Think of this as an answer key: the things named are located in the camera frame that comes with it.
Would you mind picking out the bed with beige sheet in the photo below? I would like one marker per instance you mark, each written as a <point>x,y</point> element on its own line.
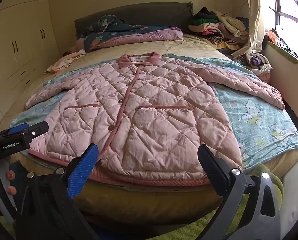
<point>133,202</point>

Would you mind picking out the pile of mixed clothes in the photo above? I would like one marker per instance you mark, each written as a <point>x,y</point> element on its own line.
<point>221,30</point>

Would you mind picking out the peach white small cloth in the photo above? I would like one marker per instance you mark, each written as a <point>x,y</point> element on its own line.
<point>65,62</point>

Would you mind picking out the cream built-in wardrobe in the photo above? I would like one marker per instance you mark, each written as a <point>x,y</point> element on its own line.
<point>27,47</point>

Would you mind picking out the beige curtain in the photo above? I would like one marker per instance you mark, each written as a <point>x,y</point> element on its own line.
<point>256,30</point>

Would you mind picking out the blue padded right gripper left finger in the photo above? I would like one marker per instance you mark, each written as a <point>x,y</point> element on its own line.
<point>79,170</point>

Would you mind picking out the light blue cartoon blanket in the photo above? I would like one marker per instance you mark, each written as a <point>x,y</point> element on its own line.
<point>263,132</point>

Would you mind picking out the person's left hand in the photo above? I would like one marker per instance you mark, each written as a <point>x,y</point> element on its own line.
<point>7,206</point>

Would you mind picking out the green fleece garment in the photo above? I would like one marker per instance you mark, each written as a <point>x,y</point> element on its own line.
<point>249,210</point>

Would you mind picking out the pink quilted jacket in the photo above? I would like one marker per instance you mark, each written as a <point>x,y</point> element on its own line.
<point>148,115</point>

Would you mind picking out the clothes on window sill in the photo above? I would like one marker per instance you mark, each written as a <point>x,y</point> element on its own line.
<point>287,48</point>

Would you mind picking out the floral bag of clothes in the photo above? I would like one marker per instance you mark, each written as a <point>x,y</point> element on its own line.
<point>258,64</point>

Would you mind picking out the dark grey headboard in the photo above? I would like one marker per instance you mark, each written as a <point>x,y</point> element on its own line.
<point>173,14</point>

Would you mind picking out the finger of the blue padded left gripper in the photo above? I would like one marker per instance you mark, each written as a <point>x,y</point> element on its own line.
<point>18,128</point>

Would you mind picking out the dark floral purple quilt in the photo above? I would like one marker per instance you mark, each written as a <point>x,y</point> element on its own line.
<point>110,31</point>

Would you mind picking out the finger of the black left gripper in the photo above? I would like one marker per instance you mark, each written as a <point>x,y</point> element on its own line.
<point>37,129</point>

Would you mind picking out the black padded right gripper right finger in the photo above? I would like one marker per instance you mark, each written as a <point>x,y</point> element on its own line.
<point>216,170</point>

